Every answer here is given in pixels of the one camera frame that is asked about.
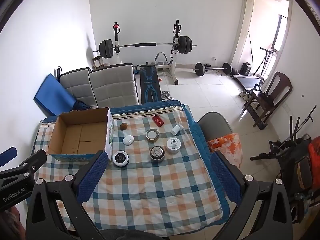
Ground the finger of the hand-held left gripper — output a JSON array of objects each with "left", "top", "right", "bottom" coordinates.
[
  {"left": 0, "top": 150, "right": 47, "bottom": 183},
  {"left": 0, "top": 147, "right": 18, "bottom": 167}
]

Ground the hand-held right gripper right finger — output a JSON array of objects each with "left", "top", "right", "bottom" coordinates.
[{"left": 211, "top": 150, "right": 293, "bottom": 240}]

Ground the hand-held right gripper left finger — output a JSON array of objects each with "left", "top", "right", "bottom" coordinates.
[{"left": 26, "top": 150, "right": 109, "bottom": 240}]

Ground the white jar with black lid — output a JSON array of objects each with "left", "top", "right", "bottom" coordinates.
[{"left": 112, "top": 151, "right": 130, "bottom": 167}]

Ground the brown cardboard box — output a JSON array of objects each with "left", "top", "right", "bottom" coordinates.
[{"left": 47, "top": 107, "right": 114, "bottom": 162}]

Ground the white jar with round label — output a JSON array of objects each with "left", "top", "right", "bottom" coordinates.
[{"left": 166, "top": 137, "right": 182, "bottom": 154}]

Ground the metal tin with perforated lid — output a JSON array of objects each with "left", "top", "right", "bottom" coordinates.
[{"left": 149, "top": 146, "right": 165, "bottom": 162}]

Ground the orange floral cloth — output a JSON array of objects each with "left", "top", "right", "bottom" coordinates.
[{"left": 207, "top": 133, "right": 243, "bottom": 168}]

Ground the grey round chair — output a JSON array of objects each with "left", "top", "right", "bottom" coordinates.
[{"left": 197, "top": 112, "right": 234, "bottom": 143}]

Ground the plaid blanket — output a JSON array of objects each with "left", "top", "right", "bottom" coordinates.
[{"left": 31, "top": 100, "right": 230, "bottom": 238}]

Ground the black metal stand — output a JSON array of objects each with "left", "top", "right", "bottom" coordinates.
[{"left": 250, "top": 105, "right": 318, "bottom": 164}]

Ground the blue foam mat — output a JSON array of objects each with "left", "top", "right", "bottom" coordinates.
[{"left": 34, "top": 73, "right": 78, "bottom": 117}]

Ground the dark blue cloth bundle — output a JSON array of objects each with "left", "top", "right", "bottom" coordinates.
[{"left": 74, "top": 100, "right": 92, "bottom": 111}]

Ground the black bag with tan trim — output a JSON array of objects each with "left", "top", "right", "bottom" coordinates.
[{"left": 287, "top": 152, "right": 316, "bottom": 224}]

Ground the red flat pack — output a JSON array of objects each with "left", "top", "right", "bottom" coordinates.
[{"left": 152, "top": 115, "right": 165, "bottom": 127}]

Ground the grey cushioned chair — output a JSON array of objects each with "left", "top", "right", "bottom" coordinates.
[
  {"left": 59, "top": 67, "right": 97, "bottom": 108},
  {"left": 89, "top": 63, "right": 140, "bottom": 109}
]

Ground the red bag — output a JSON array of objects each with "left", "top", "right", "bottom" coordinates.
[{"left": 307, "top": 136, "right": 320, "bottom": 182}]

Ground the dark wooden chair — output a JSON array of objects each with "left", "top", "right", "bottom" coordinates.
[{"left": 241, "top": 71, "right": 293, "bottom": 130}]

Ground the black treadmill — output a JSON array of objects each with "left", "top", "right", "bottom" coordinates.
[{"left": 232, "top": 74, "right": 265, "bottom": 92}]

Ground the chrome dumbbell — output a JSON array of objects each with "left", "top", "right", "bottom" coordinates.
[{"left": 161, "top": 91, "right": 175, "bottom": 102}]

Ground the black and blue weight bench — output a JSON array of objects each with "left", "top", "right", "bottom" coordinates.
[{"left": 139, "top": 64, "right": 162, "bottom": 103}]

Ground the black speaker box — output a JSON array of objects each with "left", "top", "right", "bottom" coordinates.
[{"left": 241, "top": 62, "right": 252, "bottom": 76}]

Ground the short barbell with black plates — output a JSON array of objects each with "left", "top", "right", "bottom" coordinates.
[{"left": 194, "top": 62, "right": 232, "bottom": 77}]

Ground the exercise machine with cables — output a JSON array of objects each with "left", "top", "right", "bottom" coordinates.
[{"left": 247, "top": 30, "right": 278, "bottom": 76}]

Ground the grey handle exercise machine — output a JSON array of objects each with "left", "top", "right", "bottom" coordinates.
[{"left": 150, "top": 52, "right": 171, "bottom": 67}]

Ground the white door frame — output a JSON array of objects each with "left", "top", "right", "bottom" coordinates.
[{"left": 230, "top": 0, "right": 293, "bottom": 80}]

